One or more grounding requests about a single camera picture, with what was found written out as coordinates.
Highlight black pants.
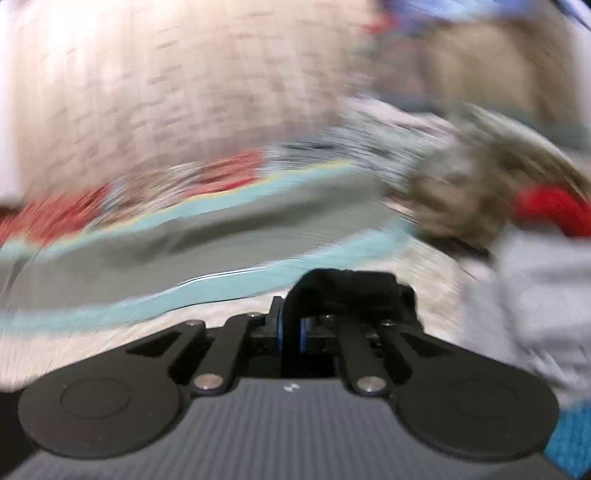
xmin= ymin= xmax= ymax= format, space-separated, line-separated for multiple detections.
xmin=281 ymin=269 xmax=422 ymax=374

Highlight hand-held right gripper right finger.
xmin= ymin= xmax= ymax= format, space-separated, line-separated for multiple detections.
xmin=300 ymin=315 xmax=458 ymax=395

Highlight olive brown cloth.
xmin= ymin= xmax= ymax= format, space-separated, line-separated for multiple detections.
xmin=409 ymin=108 xmax=591 ymax=252

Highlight plain red cloth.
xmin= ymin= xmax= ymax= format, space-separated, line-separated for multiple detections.
xmin=512 ymin=185 xmax=591 ymax=238

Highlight tan cloth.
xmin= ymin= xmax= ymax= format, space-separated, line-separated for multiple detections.
xmin=416 ymin=18 xmax=571 ymax=123

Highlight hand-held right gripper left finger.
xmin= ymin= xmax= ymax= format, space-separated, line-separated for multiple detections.
xmin=127 ymin=298 xmax=283 ymax=395

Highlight light grey cloth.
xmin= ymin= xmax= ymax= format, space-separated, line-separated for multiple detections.
xmin=462 ymin=228 xmax=591 ymax=402

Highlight printed patchwork blanket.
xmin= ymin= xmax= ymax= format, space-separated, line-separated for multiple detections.
xmin=0 ymin=157 xmax=591 ymax=478

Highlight grey speckled cloth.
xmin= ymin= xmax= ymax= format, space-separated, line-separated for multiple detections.
xmin=277 ymin=99 xmax=458 ymax=162

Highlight red patterned cloth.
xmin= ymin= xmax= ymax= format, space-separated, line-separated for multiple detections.
xmin=0 ymin=150 xmax=269 ymax=245

